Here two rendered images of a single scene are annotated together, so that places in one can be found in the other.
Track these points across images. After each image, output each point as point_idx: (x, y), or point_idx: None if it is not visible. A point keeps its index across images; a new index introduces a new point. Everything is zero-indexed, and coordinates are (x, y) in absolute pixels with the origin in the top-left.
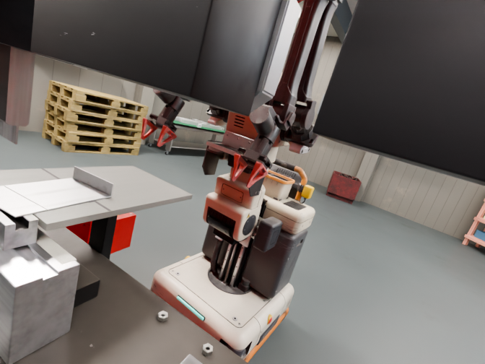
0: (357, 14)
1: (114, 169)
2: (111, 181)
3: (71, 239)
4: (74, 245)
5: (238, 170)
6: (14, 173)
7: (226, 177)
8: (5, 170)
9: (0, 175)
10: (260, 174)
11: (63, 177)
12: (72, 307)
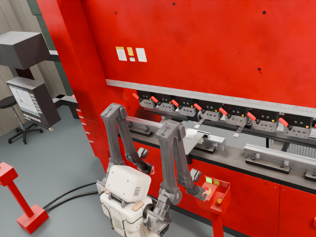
0: None
1: (189, 148)
2: (185, 143)
3: (193, 153)
4: (192, 152)
5: (151, 173)
6: (199, 136)
7: (151, 233)
8: (201, 136)
9: (200, 134)
10: None
11: (193, 139)
12: None
